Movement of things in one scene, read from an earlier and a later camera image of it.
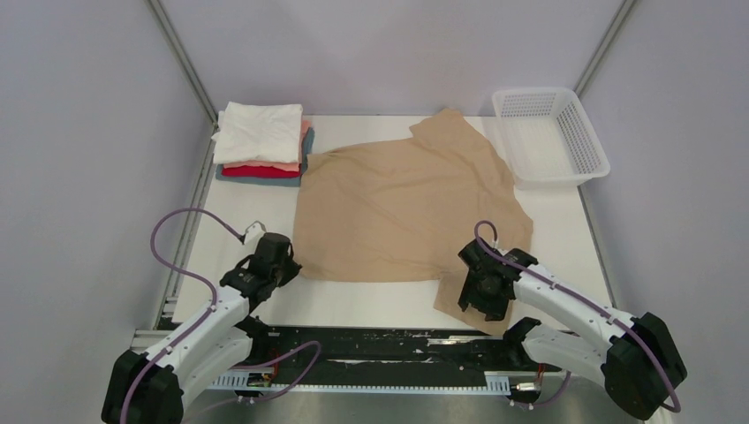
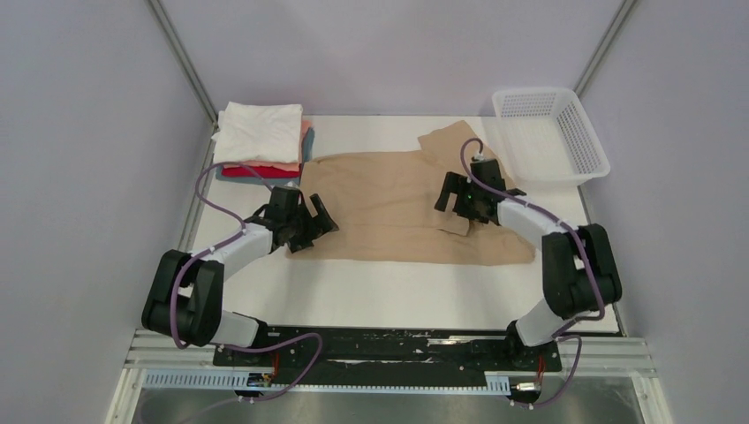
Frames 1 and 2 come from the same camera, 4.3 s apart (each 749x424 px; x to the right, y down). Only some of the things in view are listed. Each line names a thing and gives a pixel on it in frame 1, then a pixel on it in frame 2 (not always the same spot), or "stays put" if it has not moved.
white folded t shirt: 257,131 stays put
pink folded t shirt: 285,165 stays put
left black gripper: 292,268 → 318,225
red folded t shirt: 261,171 stays put
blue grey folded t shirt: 276,181 stays put
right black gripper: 493,311 → 457,184
